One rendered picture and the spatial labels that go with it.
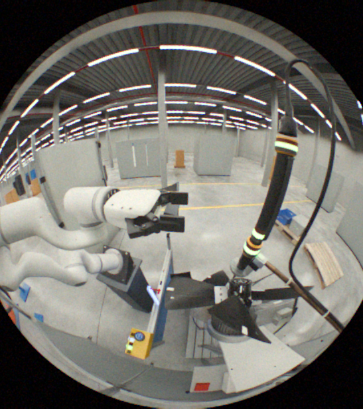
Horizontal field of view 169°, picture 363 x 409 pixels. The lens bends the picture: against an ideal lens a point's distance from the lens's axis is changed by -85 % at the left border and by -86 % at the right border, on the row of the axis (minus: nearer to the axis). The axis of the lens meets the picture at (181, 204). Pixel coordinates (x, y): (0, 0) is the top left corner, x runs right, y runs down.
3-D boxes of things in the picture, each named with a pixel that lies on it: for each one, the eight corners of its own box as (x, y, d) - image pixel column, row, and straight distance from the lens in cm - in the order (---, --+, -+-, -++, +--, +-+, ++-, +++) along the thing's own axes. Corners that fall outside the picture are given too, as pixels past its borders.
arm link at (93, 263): (94, 275, 87) (62, 281, 74) (83, 250, 93) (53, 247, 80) (105, 267, 79) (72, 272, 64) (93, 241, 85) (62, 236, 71)
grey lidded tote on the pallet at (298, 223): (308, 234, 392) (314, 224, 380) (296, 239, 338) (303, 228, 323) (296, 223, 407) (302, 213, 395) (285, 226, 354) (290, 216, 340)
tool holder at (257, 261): (258, 273, 44) (273, 253, 37) (245, 286, 40) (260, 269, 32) (239, 255, 45) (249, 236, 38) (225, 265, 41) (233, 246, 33)
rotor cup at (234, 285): (257, 305, 70) (261, 280, 66) (234, 313, 61) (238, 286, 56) (239, 297, 80) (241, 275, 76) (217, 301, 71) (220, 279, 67)
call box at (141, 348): (149, 356, 84) (144, 359, 74) (131, 351, 86) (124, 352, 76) (154, 333, 82) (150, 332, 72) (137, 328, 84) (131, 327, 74)
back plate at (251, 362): (258, 304, 112) (258, 303, 112) (324, 342, 75) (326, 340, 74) (189, 309, 97) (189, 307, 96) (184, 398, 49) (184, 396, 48)
